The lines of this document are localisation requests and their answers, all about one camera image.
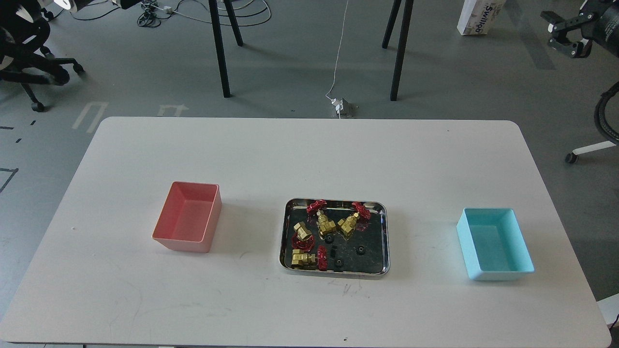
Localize shiny metal tray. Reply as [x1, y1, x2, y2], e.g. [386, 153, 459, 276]
[279, 198, 390, 277]

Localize black table leg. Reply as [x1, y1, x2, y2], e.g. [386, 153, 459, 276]
[390, 0, 414, 102]
[208, 0, 232, 98]
[223, 0, 244, 47]
[381, 0, 402, 49]

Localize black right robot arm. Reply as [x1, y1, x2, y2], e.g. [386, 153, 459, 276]
[540, 0, 619, 58]

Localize light blue plastic box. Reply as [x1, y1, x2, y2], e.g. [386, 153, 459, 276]
[456, 208, 535, 281]

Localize pink plastic box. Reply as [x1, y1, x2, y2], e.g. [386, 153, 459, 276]
[152, 181, 222, 253]

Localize brass valve red handle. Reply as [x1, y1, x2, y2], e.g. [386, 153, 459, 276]
[292, 222, 315, 252]
[291, 246, 328, 271]
[307, 200, 338, 239]
[338, 201, 371, 240]

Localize white cardboard box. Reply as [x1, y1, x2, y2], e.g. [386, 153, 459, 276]
[457, 0, 506, 36]

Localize black corrugated hose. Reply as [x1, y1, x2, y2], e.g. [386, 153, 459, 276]
[594, 81, 619, 145]

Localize tangled floor cables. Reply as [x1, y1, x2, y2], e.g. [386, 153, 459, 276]
[68, 0, 272, 28]

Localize white cable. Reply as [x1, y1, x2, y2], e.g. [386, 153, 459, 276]
[325, 0, 350, 102]

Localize white stand leg with caster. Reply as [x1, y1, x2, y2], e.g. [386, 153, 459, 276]
[564, 141, 617, 164]

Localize black office chair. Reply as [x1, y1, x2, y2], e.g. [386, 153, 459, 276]
[0, 0, 85, 112]

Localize white power adapter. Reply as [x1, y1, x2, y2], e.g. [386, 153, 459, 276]
[331, 98, 356, 119]

